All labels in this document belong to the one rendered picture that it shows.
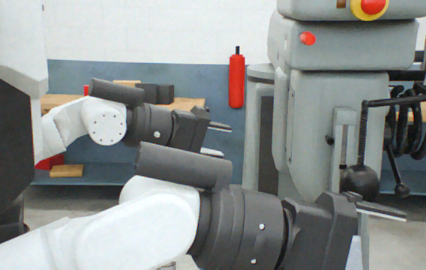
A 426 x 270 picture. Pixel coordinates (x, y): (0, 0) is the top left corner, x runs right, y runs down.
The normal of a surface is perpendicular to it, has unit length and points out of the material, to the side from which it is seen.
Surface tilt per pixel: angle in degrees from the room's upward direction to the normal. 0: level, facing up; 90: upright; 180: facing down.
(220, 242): 91
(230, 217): 59
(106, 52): 90
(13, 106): 98
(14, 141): 98
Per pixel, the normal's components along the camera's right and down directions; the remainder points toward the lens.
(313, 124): -0.33, 0.21
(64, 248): -0.59, 0.11
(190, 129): 0.35, 0.32
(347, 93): -0.04, 0.22
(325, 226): 0.22, 0.11
